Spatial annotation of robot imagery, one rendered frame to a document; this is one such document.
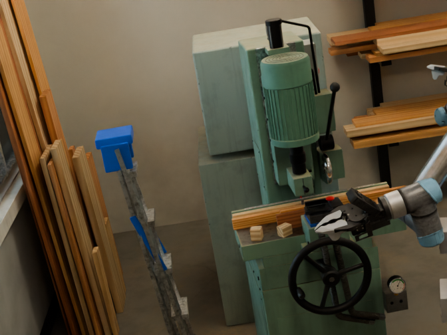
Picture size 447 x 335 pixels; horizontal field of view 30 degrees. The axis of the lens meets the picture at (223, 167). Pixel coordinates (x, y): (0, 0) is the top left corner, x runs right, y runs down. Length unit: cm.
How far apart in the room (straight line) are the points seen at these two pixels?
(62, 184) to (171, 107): 145
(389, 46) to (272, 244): 216
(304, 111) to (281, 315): 75
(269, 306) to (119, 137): 103
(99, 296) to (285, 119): 177
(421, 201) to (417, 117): 273
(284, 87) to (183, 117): 253
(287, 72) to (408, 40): 214
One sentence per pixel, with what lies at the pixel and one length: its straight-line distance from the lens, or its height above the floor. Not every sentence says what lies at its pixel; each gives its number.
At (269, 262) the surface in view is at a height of 82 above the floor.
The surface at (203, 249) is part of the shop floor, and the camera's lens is 516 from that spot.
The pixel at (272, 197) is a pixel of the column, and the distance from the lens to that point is 328.
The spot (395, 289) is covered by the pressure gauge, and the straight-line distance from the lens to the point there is 310.
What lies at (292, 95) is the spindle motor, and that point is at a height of 139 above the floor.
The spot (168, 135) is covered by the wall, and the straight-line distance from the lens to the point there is 541.
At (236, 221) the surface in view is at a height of 94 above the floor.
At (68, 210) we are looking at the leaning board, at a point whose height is 72.
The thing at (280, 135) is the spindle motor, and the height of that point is 125.
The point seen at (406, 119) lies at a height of 61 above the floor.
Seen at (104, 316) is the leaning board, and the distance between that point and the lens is 438.
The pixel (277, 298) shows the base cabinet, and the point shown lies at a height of 67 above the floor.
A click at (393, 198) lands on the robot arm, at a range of 236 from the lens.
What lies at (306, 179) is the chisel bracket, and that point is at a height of 106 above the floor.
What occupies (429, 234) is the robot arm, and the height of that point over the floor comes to 110.
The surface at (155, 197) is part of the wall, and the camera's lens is 555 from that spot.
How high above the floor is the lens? 214
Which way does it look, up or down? 19 degrees down
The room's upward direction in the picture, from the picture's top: 9 degrees counter-clockwise
